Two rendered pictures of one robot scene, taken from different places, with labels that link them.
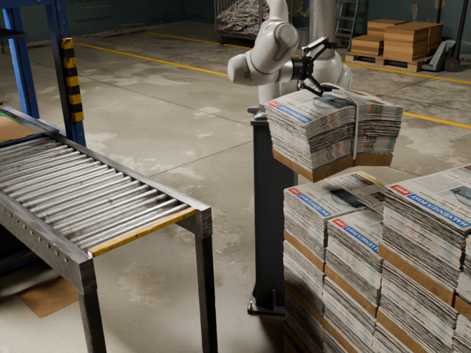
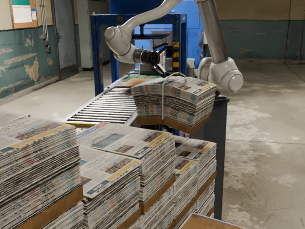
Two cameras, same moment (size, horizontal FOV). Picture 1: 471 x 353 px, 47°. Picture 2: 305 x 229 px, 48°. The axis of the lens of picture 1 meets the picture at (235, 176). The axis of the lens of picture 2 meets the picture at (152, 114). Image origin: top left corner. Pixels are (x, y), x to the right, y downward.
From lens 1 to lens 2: 1.93 m
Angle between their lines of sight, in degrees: 51
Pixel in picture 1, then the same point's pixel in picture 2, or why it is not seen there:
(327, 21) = (209, 37)
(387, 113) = (184, 96)
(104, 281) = not seen: hidden behind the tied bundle
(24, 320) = not seen: hidden behind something
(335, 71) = (219, 72)
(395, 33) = not seen: outside the picture
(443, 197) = (101, 133)
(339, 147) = (153, 108)
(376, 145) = (179, 116)
